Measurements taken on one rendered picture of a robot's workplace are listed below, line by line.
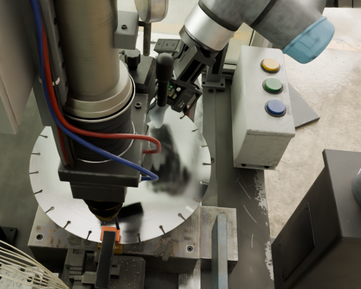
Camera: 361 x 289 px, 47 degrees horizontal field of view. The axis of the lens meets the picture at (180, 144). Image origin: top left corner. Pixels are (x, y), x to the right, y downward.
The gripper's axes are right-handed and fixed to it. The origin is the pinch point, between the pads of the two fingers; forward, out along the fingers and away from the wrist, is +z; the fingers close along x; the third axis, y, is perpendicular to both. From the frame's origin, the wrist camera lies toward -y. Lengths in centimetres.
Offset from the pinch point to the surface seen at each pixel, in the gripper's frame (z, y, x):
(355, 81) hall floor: 1, -119, 152
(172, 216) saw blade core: 4.4, 17.8, 7.6
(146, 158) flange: 3.2, 6.7, 2.9
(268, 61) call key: -14.0, -24.1, 30.9
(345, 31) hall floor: -12, -161, 157
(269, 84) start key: -11.7, -16.3, 30.1
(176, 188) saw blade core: 2.8, 12.5, 8.2
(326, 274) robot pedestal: 21, 7, 73
